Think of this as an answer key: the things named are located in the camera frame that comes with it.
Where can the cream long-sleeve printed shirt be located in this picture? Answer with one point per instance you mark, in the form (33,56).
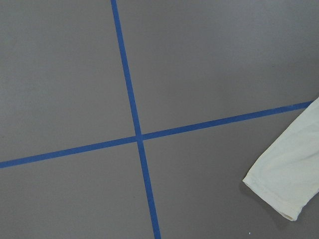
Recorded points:
(286,175)

